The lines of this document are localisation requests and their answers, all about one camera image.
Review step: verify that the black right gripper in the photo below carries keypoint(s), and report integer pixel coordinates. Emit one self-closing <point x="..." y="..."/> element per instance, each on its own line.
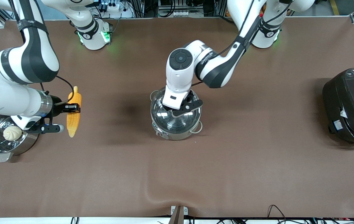
<point x="57" y="104"/>

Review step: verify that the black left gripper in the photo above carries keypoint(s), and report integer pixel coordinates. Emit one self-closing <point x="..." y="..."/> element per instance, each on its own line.
<point x="188" y="99"/>

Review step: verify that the yellow corn cob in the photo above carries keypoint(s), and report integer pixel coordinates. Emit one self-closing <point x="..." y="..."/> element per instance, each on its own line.
<point x="73" y="124"/>

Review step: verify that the glass pot lid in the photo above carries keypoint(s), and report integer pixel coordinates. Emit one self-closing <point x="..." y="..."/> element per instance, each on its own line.
<point x="163" y="119"/>

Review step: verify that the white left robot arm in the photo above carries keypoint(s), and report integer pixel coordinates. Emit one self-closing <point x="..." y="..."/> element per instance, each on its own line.
<point x="180" y="74"/>

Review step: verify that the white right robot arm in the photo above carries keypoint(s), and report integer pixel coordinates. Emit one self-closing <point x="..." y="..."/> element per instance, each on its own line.
<point x="34" y="56"/>

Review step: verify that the stainless steel cooking pot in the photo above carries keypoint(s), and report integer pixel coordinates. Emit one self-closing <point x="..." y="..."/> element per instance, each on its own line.
<point x="177" y="136"/>

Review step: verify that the white steamed bun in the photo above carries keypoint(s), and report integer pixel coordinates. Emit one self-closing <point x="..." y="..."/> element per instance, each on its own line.
<point x="12" y="133"/>

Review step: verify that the brown table mat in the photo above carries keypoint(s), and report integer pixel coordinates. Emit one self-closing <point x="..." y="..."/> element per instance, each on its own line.
<point x="177" y="174"/>

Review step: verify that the white empty power strip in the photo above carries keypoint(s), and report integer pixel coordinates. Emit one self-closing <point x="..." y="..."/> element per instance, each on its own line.
<point x="183" y="13"/>

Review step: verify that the white power strip with plugs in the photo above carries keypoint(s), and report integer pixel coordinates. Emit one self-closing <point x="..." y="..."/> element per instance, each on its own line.
<point x="118" y="8"/>

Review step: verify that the black rice cooker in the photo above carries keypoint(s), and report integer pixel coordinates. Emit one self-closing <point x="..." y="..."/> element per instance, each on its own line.
<point x="348" y="105"/>

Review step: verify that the metal table edge bracket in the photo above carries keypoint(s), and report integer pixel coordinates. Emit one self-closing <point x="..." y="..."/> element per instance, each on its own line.
<point x="179" y="213"/>

